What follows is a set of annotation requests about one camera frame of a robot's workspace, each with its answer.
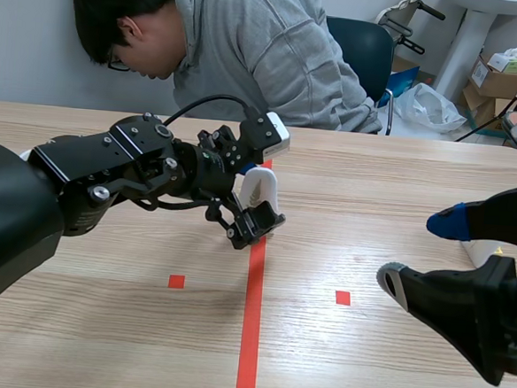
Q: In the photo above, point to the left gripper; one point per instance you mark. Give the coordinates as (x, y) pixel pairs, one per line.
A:
(202, 168)

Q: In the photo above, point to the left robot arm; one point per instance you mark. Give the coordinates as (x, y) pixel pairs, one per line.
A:
(41, 196)

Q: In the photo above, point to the small white card stand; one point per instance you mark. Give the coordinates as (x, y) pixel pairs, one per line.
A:
(263, 183)
(481, 251)

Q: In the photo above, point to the person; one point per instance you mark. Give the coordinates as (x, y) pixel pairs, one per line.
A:
(250, 51)

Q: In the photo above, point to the brown cardboard box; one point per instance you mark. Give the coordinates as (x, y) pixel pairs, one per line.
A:
(506, 80)
(486, 108)

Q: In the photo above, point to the white plastic bag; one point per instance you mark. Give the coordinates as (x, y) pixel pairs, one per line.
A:
(428, 108)

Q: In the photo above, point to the dark blue chair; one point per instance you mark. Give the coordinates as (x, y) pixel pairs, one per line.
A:
(366, 50)

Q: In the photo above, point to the blue flat box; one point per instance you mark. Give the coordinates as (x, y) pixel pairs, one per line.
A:
(401, 84)

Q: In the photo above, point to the green and white tissue box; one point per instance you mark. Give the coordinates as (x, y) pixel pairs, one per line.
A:
(513, 64)

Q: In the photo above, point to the white wash basin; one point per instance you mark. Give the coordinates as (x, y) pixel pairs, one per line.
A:
(464, 39)

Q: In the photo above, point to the folded black trolley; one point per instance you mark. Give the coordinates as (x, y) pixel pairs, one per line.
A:
(405, 29)

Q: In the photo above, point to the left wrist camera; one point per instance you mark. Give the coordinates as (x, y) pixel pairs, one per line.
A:
(273, 135)

